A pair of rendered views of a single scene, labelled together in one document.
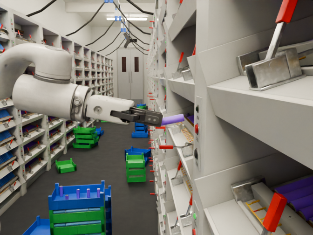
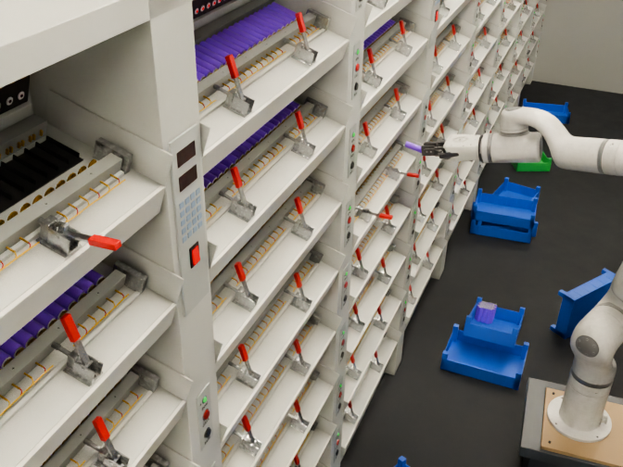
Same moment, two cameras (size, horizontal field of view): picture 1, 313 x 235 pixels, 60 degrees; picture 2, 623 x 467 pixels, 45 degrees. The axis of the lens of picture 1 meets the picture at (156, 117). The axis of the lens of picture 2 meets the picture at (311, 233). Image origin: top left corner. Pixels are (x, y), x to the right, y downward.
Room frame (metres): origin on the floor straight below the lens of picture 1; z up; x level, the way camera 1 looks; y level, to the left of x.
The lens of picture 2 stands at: (2.60, 0.51, 1.96)
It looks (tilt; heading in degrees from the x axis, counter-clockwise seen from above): 32 degrees down; 204
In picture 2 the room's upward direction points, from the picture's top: 1 degrees clockwise
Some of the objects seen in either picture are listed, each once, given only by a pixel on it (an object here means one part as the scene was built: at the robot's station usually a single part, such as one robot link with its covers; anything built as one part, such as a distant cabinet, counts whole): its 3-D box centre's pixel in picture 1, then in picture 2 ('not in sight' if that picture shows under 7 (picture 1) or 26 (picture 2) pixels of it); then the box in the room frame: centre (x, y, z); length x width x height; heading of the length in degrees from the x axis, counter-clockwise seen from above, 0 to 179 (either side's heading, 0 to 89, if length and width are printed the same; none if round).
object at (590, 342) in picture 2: not in sight; (596, 347); (0.78, 0.59, 0.60); 0.19 x 0.12 x 0.24; 162
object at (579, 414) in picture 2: not in sight; (585, 397); (0.75, 0.59, 0.39); 0.19 x 0.19 x 0.18
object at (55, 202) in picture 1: (78, 194); not in sight; (1.53, 0.46, 0.44); 0.30 x 0.20 x 0.08; 99
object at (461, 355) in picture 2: not in sight; (485, 355); (0.27, 0.23, 0.04); 0.30 x 0.20 x 0.08; 92
